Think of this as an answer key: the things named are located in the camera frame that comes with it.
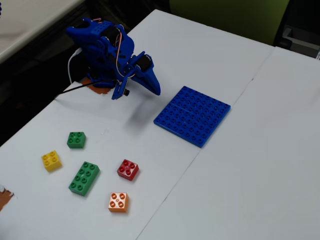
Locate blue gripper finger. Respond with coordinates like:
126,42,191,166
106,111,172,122
139,67,162,96
129,73,151,91

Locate blue 8x8 stud plate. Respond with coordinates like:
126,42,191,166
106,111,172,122
153,85,232,149

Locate green 2x4 block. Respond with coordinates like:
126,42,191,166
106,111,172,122
68,160,101,197

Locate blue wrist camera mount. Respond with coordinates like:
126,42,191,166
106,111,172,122
111,74,131,101

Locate orange 2x2 block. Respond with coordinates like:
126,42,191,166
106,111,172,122
107,191,130,214

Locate yellow 2x2 block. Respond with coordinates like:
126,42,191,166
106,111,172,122
41,150,63,173

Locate white desk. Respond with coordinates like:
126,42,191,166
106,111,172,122
0,0,87,65

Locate green 2x2 block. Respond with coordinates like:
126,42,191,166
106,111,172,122
66,131,87,150

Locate red 2x2 block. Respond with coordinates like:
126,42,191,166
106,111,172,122
116,158,140,182

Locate white cable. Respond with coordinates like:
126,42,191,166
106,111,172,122
67,48,84,85

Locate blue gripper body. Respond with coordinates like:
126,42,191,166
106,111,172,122
125,51,154,77

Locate grey box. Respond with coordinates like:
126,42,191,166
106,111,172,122
279,24,320,60

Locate black cable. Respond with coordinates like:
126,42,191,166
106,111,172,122
54,79,118,100

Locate green chair back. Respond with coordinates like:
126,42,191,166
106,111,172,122
168,0,291,47

